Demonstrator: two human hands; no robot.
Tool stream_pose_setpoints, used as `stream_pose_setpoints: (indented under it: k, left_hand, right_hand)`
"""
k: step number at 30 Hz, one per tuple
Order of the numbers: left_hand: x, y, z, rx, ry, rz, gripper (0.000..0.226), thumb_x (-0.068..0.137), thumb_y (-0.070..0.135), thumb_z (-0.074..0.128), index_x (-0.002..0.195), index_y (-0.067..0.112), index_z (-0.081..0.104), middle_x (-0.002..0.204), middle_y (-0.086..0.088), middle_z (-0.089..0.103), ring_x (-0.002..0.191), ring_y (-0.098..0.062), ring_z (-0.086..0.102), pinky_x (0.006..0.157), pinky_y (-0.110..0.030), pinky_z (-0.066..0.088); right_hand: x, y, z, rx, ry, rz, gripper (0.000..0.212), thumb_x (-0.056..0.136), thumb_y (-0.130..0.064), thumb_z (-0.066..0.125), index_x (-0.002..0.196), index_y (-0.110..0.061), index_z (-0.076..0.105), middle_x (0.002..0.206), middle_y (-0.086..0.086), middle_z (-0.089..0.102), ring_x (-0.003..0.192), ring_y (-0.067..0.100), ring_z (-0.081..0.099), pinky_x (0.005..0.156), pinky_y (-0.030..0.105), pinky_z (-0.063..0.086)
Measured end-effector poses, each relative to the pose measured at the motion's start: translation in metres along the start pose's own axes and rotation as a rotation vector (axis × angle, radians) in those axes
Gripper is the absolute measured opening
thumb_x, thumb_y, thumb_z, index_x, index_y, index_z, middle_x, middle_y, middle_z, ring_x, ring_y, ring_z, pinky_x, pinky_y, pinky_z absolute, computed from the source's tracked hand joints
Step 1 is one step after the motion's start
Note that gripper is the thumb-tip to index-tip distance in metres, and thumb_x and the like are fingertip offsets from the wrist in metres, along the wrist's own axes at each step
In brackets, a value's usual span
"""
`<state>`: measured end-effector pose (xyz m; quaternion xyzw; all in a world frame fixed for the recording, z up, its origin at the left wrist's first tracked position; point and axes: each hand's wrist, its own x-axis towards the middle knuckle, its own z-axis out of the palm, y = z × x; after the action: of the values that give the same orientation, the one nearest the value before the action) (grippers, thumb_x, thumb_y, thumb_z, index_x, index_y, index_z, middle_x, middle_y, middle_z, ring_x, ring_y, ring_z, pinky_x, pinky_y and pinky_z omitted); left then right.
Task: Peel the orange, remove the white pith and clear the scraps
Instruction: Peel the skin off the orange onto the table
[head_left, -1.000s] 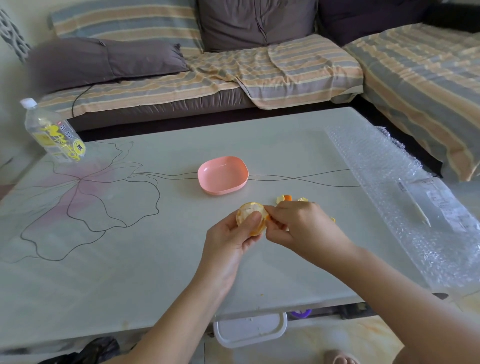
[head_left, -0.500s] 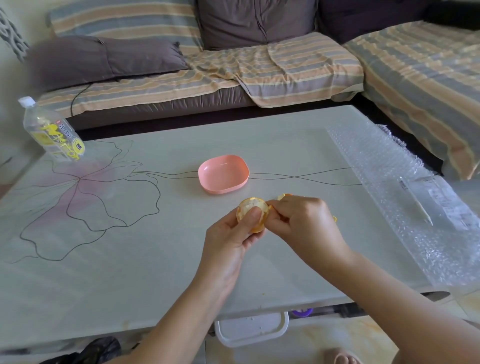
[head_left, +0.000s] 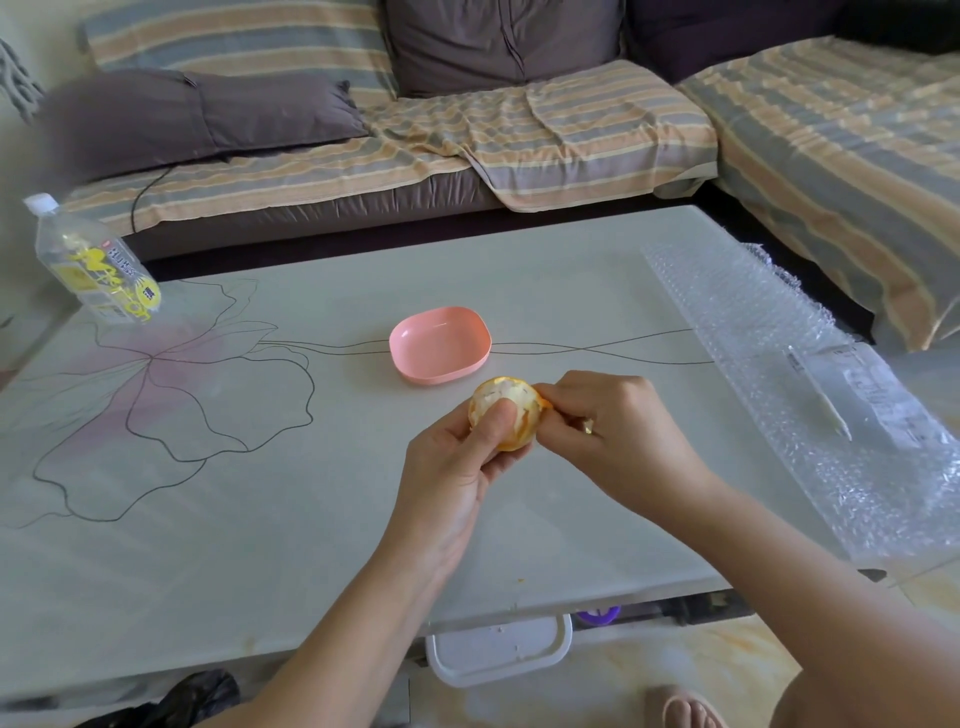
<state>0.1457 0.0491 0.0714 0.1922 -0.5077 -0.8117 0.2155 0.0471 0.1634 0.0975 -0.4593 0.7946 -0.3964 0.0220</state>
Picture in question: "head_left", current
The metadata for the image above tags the clear bottle yellow label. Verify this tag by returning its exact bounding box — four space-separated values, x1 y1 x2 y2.
22 192 163 325

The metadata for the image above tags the striped sofa sheet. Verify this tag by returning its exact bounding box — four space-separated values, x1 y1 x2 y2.
674 35 960 352
59 59 720 238

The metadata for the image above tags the grey flat pillow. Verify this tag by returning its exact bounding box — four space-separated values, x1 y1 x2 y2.
41 69 370 185

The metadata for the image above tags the white plastic container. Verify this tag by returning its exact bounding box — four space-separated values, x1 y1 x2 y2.
425 613 574 689

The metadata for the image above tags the person's left hand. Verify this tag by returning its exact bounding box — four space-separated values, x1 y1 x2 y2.
378 397 538 583

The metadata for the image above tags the black cable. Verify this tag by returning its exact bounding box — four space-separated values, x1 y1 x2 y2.
131 164 178 234

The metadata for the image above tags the black box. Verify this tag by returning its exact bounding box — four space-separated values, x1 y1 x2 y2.
678 590 755 625

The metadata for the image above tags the pink plastic dish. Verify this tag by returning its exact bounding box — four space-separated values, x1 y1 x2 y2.
388 305 493 387

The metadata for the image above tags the white carved screen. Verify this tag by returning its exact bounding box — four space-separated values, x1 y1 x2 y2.
0 37 46 125

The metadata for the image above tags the dark purple cushion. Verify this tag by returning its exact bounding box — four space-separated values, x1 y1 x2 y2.
623 0 849 84

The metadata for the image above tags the black garment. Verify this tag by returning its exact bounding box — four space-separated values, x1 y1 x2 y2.
832 0 960 55

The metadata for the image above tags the person's right hand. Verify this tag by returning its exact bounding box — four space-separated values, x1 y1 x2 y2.
533 369 721 530

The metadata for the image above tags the person's right forearm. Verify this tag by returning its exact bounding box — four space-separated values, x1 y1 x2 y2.
674 479 960 728

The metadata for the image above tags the orange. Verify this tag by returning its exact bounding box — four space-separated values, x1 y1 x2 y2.
468 376 554 453

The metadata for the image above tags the black plastic bag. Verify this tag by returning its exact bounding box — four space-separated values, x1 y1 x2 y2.
74 669 241 728

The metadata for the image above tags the person's right leg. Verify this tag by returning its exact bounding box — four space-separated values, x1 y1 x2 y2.
770 667 834 728

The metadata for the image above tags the thin white stick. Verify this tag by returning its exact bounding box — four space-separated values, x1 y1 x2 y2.
787 346 854 442

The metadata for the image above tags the person's left forearm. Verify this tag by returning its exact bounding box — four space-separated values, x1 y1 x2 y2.
209 539 451 728

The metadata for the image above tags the dark brown sofa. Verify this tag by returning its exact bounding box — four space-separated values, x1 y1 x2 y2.
123 168 879 339

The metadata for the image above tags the clear plastic bag paper label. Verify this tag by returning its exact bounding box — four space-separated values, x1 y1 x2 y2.
783 342 954 451

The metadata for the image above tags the person's right foot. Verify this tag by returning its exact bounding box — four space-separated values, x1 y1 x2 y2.
644 683 729 728

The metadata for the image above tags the grey upright cushion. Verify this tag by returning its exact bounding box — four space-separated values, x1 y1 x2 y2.
380 0 628 99

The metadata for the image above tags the clear bubble wrap sheet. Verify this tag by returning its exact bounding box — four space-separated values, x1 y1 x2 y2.
641 239 960 560

